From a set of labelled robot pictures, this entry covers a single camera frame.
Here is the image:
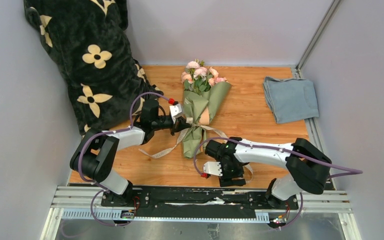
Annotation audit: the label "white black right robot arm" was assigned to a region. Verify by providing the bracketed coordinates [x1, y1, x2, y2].
[202, 137, 332, 209]

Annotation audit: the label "cream ribbon strap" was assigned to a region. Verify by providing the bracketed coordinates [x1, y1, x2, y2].
[138, 116, 255, 184]

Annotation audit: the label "peach green wrapping paper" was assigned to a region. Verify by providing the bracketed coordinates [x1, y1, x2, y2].
[181, 82, 231, 159]

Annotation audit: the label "pink fake flower bunch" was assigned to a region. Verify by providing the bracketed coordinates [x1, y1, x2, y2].
[180, 59, 228, 95]

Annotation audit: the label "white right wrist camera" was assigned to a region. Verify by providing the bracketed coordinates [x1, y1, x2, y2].
[203, 161, 223, 177]

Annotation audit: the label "black floral plush blanket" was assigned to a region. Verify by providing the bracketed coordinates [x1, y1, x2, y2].
[23, 0, 162, 135]

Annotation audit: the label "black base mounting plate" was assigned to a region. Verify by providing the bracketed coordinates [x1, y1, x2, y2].
[101, 186, 299, 219]

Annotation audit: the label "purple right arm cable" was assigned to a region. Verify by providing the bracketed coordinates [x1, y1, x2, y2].
[191, 136, 364, 230]

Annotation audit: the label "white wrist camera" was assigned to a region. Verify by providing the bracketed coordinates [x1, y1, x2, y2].
[203, 161, 223, 177]
[169, 103, 184, 121]

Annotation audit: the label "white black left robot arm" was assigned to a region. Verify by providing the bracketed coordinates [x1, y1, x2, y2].
[69, 99, 192, 207]

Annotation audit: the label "aluminium frame rails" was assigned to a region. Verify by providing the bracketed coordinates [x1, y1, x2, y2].
[41, 66, 360, 240]

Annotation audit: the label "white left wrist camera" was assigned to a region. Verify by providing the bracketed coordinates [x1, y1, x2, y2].
[169, 103, 184, 121]

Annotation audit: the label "light blue denim cloth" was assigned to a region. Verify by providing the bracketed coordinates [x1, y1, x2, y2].
[262, 76, 320, 124]

